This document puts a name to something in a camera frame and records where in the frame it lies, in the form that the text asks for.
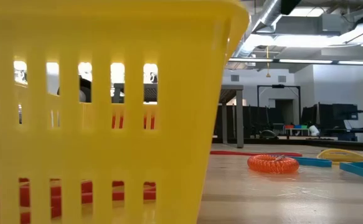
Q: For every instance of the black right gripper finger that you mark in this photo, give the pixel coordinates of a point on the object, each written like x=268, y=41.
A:
x=290, y=5

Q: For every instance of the red strip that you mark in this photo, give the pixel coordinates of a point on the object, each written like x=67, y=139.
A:
x=231, y=153

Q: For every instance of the long ceiling light strip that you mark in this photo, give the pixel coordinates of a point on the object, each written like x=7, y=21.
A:
x=305, y=61
x=355, y=63
x=251, y=60

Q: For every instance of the yellow hanging pendant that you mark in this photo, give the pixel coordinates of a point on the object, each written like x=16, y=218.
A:
x=267, y=74

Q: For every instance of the rack with coloured bins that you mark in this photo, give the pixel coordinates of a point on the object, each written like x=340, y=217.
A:
x=296, y=127

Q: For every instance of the black partition panels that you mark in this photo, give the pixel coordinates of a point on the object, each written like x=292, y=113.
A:
x=252, y=121

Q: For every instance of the black background workstation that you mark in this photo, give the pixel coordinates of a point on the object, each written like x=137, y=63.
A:
x=343, y=116

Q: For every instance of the black dome object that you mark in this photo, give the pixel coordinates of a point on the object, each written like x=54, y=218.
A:
x=267, y=135

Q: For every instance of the yellow rubber band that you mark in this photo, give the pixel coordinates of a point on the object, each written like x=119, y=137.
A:
x=335, y=151

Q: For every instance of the red plastic slotted basket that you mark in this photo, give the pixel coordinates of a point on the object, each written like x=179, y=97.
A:
x=117, y=122

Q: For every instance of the yellow plastic slotted basket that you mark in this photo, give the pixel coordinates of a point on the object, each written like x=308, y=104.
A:
x=106, y=155

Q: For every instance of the silver ventilation duct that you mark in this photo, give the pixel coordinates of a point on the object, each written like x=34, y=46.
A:
x=262, y=28

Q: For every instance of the grey wall vent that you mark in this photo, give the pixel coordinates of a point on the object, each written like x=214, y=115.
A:
x=282, y=79
x=235, y=78

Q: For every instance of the black background gantry frame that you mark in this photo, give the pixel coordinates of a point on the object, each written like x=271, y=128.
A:
x=277, y=86

